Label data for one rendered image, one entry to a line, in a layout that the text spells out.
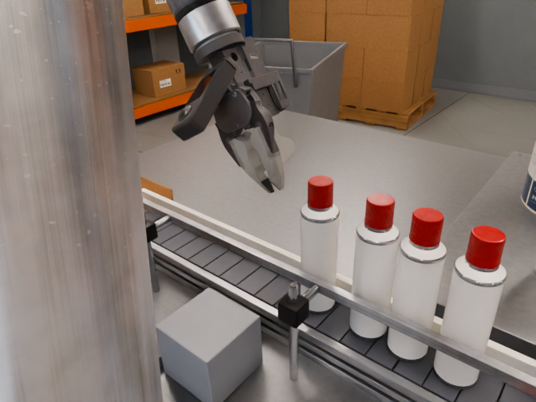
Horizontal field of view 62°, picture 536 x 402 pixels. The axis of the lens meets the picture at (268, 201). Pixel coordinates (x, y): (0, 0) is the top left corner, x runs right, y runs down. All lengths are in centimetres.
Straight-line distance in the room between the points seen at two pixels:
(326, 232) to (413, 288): 13
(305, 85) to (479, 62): 294
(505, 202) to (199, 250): 62
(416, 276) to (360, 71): 351
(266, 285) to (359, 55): 336
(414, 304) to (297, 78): 206
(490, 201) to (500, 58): 414
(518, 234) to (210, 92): 62
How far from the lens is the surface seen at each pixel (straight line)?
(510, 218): 98
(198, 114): 55
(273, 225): 96
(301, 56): 332
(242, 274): 75
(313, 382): 66
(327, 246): 60
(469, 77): 523
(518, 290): 79
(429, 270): 53
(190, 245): 83
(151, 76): 443
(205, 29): 61
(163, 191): 109
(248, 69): 64
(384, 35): 386
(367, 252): 55
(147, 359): 17
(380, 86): 394
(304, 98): 254
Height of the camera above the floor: 134
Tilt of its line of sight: 29 degrees down
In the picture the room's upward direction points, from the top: 2 degrees counter-clockwise
